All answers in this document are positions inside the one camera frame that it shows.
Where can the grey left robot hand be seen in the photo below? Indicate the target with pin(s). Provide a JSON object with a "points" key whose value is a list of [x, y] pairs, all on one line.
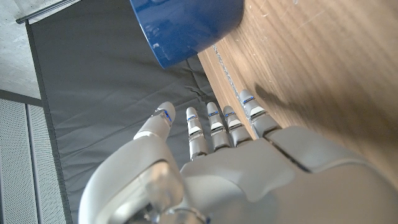
{"points": [[248, 174]]}

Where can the dark blue ceramic mug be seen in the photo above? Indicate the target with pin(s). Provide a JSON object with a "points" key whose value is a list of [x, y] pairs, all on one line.
{"points": [[186, 28]]}

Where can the black curtain backdrop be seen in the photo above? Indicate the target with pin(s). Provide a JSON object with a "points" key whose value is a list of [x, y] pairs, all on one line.
{"points": [[102, 93]]}

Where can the grey backdrop top bar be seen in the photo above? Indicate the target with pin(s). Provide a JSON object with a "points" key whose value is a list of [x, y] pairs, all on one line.
{"points": [[46, 11]]}

